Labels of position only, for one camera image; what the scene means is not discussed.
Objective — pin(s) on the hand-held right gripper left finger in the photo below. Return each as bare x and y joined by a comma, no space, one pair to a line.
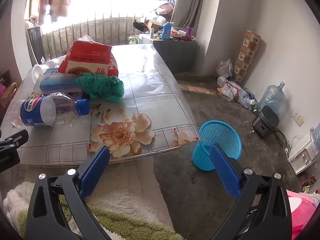
96,165

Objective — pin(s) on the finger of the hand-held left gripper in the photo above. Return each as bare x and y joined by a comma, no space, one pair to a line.
15,138

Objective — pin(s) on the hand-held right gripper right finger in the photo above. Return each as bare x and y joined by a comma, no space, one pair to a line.
225,170

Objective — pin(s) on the blue plastic mesh basket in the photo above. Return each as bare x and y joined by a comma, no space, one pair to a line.
220,135

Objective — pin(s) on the clear bottle with blue label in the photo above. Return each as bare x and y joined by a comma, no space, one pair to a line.
37,111

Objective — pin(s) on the blue and white carton box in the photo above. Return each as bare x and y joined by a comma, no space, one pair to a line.
60,81

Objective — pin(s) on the green plastic bag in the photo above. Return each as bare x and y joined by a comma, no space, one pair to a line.
100,86

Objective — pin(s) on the red and white tissue pack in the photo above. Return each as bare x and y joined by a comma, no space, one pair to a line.
87,55

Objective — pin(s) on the white tissue paper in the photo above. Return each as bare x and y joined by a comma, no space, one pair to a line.
86,38

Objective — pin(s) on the white and green fluffy blanket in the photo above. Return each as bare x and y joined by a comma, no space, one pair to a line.
125,205

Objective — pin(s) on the grey rice cooker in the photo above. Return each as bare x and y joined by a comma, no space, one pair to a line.
266,121

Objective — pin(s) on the pile of packets on floor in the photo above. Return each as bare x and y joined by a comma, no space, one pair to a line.
235,92

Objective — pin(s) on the white appliance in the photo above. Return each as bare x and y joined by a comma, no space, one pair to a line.
302,155

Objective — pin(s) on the pink cloth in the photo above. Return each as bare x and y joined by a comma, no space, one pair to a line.
300,210

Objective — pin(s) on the large blue water jug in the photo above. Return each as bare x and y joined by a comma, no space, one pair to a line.
273,96

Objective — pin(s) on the black chair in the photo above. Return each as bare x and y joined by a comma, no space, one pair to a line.
36,45

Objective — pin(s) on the floral plastic tablecloth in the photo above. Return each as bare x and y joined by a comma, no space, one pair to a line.
150,85

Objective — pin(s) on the white plastic bag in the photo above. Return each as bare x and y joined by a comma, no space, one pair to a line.
224,67

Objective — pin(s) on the patterned tall box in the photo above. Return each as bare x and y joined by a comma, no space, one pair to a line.
247,55

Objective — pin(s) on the grey cabinet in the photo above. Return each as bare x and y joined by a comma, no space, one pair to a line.
175,55

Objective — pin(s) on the green and white paper bag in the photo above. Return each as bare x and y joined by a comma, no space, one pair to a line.
133,39

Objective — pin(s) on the metal balcony railing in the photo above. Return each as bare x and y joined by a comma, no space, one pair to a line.
100,30

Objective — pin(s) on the purple cup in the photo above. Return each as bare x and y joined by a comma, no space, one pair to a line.
189,32

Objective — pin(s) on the hanging clothes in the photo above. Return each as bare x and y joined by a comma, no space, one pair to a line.
55,0

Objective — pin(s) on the blue detergent bottle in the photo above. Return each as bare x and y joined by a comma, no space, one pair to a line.
166,31

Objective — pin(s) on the grey curtain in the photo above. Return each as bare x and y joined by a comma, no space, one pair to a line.
190,2

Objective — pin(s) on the wall socket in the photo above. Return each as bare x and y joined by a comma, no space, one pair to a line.
298,118

